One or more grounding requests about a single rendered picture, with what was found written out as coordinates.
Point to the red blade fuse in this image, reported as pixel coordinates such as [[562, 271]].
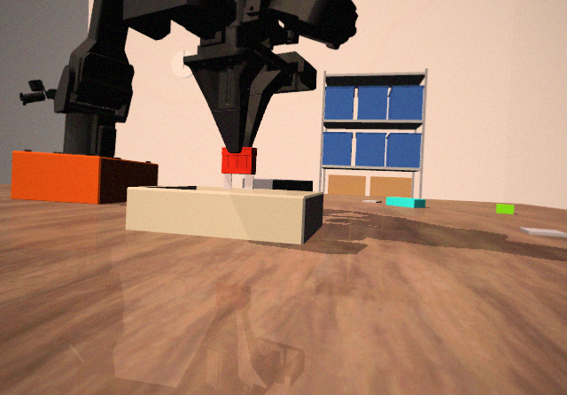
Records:
[[239, 163]]

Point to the turquoise rectangular block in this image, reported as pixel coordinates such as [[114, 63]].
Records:
[[406, 202]]

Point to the green rectangular block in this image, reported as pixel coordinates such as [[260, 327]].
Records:
[[504, 208]]

